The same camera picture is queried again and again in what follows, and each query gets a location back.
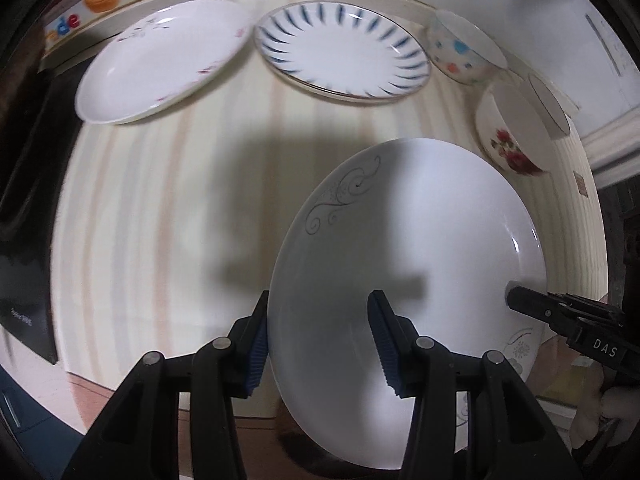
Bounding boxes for white plate grey swirl pattern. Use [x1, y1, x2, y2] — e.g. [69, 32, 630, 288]
[268, 139, 547, 469]

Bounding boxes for white plate blue stripes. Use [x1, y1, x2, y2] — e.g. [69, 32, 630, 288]
[254, 0, 432, 105]

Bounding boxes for white bowl red flowers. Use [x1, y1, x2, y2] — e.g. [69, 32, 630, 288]
[474, 79, 555, 176]

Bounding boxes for white bowl coloured dots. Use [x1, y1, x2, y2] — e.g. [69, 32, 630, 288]
[425, 9, 508, 84]

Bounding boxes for black induction cooktop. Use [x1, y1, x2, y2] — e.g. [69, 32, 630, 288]
[1, 66, 76, 364]

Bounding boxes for white plate pink floral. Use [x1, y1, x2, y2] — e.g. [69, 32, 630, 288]
[75, 0, 255, 125]

